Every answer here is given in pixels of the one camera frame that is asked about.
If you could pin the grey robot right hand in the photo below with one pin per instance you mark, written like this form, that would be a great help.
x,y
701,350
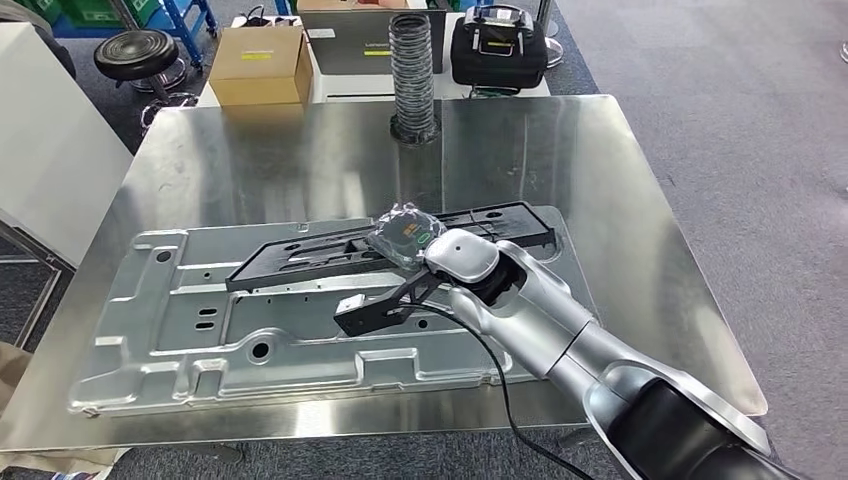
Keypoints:
x,y
404,235

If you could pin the black plastic plate bracket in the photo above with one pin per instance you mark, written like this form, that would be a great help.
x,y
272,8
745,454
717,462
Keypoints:
x,y
265,265

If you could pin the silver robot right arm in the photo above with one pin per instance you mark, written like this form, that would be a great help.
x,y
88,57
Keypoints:
x,y
530,311

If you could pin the stainless steel workbench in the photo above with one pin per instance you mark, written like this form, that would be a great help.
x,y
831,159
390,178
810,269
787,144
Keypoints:
x,y
298,159

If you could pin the black carry case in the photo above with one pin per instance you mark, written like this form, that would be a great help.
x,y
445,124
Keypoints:
x,y
497,60

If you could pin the grey laptop box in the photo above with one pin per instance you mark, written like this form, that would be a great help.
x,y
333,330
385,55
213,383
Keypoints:
x,y
351,40

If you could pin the brown cardboard box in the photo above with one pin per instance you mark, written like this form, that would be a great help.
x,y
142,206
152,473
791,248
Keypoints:
x,y
258,66

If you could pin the stamped grey metal panel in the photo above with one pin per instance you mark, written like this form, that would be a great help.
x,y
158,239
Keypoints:
x,y
166,311

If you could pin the blue metal rack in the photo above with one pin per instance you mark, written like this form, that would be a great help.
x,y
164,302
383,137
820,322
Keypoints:
x,y
192,26

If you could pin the black round stool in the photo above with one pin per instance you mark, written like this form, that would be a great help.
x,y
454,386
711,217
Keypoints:
x,y
136,54

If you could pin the green plastic crate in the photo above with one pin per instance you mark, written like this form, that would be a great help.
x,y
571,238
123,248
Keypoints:
x,y
142,8
93,10
40,10

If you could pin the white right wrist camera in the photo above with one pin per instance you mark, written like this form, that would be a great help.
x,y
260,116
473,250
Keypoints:
x,y
350,305

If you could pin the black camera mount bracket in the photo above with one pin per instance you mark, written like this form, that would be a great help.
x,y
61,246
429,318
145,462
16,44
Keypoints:
x,y
371,318

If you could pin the chrome stand post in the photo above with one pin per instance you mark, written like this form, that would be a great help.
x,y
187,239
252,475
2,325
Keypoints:
x,y
553,50

